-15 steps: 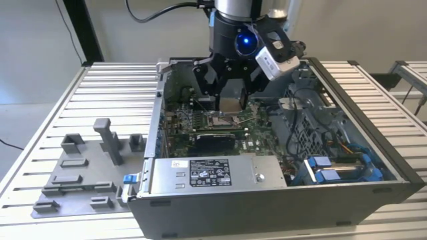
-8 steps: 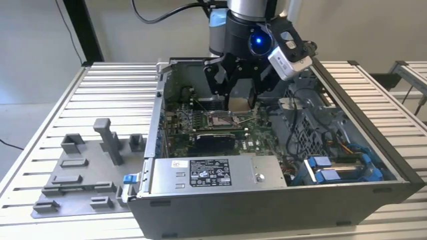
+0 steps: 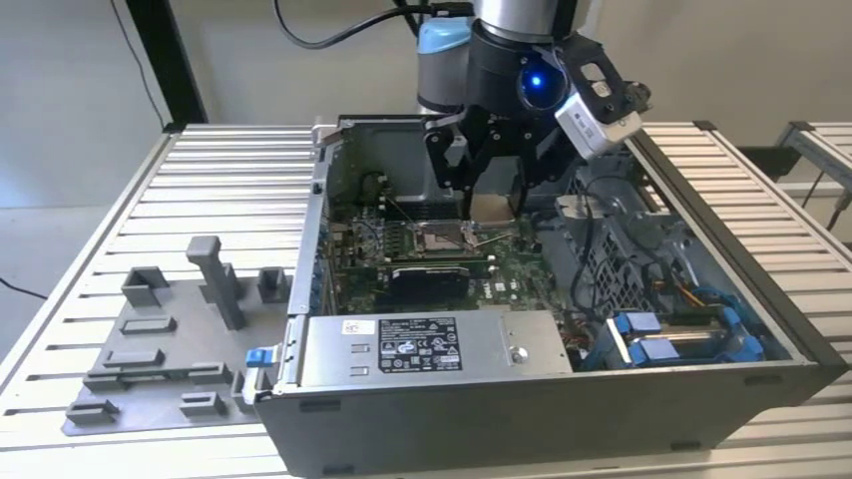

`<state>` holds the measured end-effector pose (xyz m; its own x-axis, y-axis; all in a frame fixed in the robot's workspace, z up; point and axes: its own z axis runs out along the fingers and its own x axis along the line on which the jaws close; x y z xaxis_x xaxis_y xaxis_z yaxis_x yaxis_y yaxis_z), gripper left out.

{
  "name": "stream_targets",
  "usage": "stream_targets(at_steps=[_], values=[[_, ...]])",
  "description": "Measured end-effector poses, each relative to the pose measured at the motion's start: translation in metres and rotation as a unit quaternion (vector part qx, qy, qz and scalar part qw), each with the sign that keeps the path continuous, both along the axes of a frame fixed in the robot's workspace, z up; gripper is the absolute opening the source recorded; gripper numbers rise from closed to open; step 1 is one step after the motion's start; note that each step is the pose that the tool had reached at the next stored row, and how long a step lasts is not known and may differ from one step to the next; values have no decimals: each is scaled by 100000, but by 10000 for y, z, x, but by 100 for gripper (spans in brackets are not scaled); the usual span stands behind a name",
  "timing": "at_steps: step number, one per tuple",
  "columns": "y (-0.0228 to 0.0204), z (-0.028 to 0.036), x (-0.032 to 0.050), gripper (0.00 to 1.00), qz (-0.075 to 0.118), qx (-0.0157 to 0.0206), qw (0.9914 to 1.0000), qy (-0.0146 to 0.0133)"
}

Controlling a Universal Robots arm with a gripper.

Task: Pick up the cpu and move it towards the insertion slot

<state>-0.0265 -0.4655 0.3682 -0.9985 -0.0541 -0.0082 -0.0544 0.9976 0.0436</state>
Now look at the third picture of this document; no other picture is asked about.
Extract black graphics card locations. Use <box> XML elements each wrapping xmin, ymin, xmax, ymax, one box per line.
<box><xmin>388</xmin><ymin>264</ymin><xmax>474</xmax><ymax>313</ymax></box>

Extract grey plastic parts rack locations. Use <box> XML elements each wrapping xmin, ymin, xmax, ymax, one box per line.
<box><xmin>62</xmin><ymin>236</ymin><xmax>300</xmax><ymax>438</ymax></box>

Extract blue disk carrier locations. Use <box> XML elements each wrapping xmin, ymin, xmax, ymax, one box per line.
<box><xmin>628</xmin><ymin>318</ymin><xmax>766</xmax><ymax>369</ymax></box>
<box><xmin>602</xmin><ymin>288</ymin><xmax>740</xmax><ymax>341</ymax></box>

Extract thin black floor cable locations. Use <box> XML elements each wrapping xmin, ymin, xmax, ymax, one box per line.
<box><xmin>0</xmin><ymin>275</ymin><xmax>50</xmax><ymax>300</ymax></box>

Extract green motherboard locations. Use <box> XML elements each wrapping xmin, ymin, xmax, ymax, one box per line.
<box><xmin>326</xmin><ymin>199</ymin><xmax>582</xmax><ymax>321</ymax></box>

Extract CPU socket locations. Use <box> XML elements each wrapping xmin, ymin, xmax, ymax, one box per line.
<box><xmin>411</xmin><ymin>218</ymin><xmax>479</xmax><ymax>259</ymax></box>

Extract dark grey PC case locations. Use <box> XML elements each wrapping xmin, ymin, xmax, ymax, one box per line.
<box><xmin>255</xmin><ymin>113</ymin><xmax>848</xmax><ymax>479</ymax></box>

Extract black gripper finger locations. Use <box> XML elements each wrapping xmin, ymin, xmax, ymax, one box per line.
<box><xmin>426</xmin><ymin>119</ymin><xmax>491</xmax><ymax>222</ymax></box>
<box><xmin>512</xmin><ymin>144</ymin><xmax>572</xmax><ymax>217</ymax></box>

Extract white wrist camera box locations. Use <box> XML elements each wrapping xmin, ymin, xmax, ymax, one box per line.
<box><xmin>554</xmin><ymin>93</ymin><xmax>646</xmax><ymax>162</ymax></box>

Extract silver square CPU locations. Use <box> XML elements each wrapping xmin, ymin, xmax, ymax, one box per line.
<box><xmin>471</xmin><ymin>193</ymin><xmax>518</xmax><ymax>229</ymax></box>

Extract black upright post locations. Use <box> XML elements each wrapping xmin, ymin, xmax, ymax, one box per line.
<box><xmin>126</xmin><ymin>0</ymin><xmax>211</xmax><ymax>133</ymax></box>

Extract blue case latch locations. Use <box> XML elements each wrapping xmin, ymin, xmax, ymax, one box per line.
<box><xmin>244</xmin><ymin>347</ymin><xmax>278</xmax><ymax>372</ymax></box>

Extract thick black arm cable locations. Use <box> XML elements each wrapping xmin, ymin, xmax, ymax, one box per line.
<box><xmin>272</xmin><ymin>0</ymin><xmax>428</xmax><ymax>50</ymax></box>

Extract metal slat side table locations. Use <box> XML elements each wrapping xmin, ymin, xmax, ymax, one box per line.
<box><xmin>775</xmin><ymin>119</ymin><xmax>852</xmax><ymax>236</ymax></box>

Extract silver power supply unit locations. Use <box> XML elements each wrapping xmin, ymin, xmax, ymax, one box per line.
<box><xmin>298</xmin><ymin>309</ymin><xmax>575</xmax><ymax>389</ymax></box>

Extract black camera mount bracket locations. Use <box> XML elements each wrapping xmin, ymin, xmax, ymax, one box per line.
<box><xmin>562</xmin><ymin>34</ymin><xmax>658</xmax><ymax>121</ymax></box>

